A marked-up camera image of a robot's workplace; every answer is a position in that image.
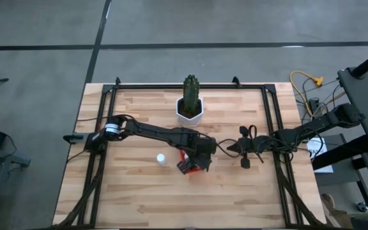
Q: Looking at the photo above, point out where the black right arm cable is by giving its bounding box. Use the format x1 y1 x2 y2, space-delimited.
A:
216 124 266 164

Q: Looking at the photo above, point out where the black metal stand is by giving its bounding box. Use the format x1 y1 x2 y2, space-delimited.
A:
0 146 31 230

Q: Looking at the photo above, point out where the white hexagonal plant pot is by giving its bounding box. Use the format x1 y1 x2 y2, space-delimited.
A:
175 95 204 128

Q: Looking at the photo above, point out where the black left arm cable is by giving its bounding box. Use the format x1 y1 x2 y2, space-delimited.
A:
76 113 134 123

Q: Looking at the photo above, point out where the white paper sheet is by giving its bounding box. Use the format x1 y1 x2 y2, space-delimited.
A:
307 137 335 174

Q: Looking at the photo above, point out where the black power strip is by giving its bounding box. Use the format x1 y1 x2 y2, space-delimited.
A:
309 98 325 119

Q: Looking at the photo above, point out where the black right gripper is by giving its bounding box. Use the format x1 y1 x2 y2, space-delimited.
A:
227 125 263 169

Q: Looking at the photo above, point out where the yellow extension cable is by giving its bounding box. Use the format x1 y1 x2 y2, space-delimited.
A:
290 70 325 118

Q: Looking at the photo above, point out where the red plastic mesh basket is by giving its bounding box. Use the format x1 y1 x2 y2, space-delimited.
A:
178 149 204 176

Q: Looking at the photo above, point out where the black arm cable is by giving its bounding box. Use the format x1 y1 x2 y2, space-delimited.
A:
76 113 134 123
216 124 266 164

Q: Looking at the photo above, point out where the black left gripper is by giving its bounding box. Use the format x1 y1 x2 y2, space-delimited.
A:
176 137 219 175

